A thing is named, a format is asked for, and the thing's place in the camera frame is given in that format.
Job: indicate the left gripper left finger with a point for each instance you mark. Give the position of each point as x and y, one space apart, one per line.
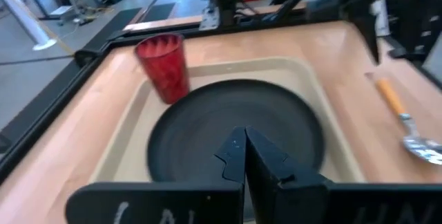
236 158

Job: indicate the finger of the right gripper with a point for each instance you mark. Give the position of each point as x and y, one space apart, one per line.
370 27
360 23

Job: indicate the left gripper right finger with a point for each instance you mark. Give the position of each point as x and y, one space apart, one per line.
269 168

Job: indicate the black round plate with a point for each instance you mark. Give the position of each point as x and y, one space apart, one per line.
207 113

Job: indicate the red faceted plastic cup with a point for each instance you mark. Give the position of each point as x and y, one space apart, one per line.
164 68

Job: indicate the beige plastic tray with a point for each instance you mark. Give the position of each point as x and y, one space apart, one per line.
297 75

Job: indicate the silver aluminium bracket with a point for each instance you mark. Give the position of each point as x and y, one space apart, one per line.
381 16

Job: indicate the black aluminium table frame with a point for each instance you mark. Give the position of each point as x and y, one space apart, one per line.
41 127

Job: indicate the white post with round base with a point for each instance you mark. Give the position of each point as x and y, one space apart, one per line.
24 16

